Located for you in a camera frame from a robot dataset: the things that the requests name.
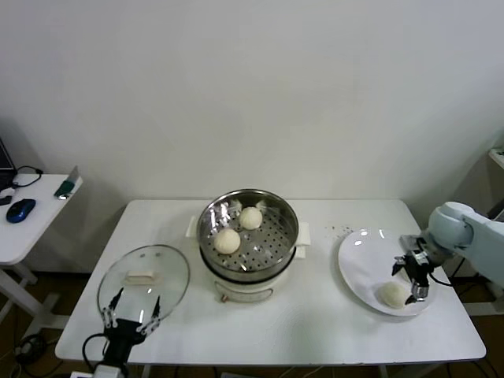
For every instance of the round glass pot lid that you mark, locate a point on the round glass pot lid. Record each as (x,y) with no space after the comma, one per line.
(149,260)

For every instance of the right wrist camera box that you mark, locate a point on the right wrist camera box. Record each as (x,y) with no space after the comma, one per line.
(411,241)

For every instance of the stainless steel steamer basket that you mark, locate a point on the stainless steel steamer basket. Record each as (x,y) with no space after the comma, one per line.
(271,240)

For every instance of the white round plate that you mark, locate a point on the white round plate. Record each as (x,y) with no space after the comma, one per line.
(366,264)

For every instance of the green and white flat box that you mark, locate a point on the green and white flat box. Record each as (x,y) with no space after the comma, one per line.
(67,187)

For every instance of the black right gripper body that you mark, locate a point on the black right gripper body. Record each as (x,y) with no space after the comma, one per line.
(418,265)

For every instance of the white side table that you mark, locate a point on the white side table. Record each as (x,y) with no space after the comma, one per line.
(39,224)

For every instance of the white floor power strip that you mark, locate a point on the white floor power strip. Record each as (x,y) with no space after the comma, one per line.
(24,348)

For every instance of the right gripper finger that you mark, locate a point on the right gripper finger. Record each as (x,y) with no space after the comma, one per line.
(419,291)
(398,264)

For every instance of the small black flat object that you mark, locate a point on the small black flat object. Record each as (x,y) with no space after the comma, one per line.
(4,201)

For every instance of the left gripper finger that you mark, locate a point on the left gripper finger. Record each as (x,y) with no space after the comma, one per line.
(112,311)
(155,315)

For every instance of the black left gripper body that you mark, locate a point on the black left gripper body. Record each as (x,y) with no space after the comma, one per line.
(122,334)

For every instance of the blue computer mouse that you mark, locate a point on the blue computer mouse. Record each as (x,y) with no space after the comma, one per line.
(20,208)

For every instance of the white floor frame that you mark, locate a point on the white floor frame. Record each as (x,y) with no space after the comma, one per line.
(484,309)

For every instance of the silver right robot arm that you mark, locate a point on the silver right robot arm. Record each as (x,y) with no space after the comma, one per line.
(464,232)

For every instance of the white shelf edge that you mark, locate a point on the white shelf edge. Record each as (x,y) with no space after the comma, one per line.
(498,155)

